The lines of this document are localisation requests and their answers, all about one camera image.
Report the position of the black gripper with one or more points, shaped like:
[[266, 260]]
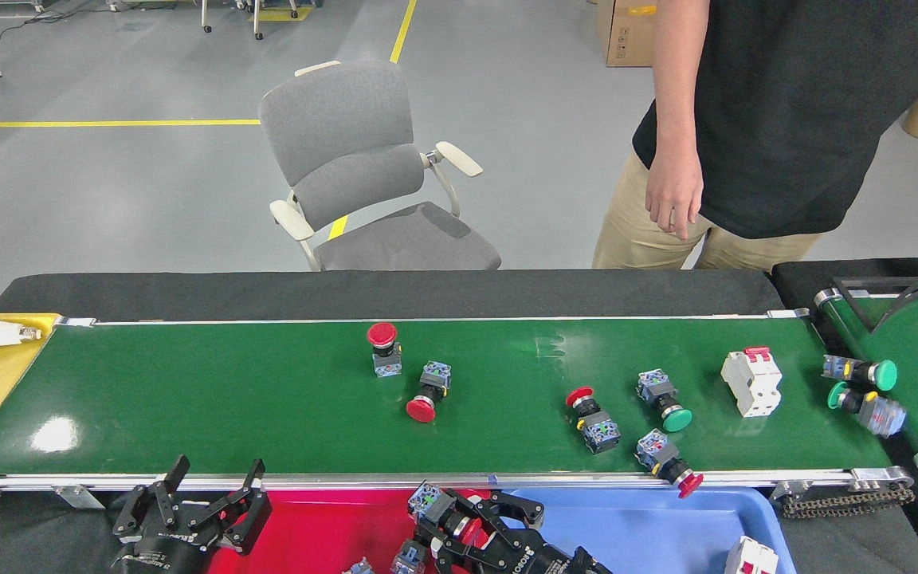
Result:
[[547, 560], [168, 554]]

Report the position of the blue plastic tray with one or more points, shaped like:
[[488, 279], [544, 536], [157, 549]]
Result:
[[666, 534]]

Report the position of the person's right hand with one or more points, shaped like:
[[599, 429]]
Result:
[[674, 191]]

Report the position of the long green conveyor belt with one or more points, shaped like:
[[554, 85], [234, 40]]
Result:
[[188, 399]]

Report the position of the brown cardboard box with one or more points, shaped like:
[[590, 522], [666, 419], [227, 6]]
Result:
[[626, 32]]

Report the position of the red plastic tray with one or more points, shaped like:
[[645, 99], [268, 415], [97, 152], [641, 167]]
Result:
[[323, 526]]

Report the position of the grey blue switch block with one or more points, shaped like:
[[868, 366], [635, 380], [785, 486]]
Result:
[[359, 568]]

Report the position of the green push button switch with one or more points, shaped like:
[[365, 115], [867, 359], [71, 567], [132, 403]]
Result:
[[885, 375], [881, 416], [676, 419]]

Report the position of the person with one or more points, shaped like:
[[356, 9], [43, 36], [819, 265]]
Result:
[[810, 119]]

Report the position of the white wheeled cart frame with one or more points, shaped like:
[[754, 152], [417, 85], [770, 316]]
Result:
[[256, 20]]

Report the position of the person's right forearm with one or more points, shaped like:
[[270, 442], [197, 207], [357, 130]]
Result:
[[678, 96]]

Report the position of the grey fabric office chair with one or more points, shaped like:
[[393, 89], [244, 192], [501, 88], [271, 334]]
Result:
[[347, 127]]

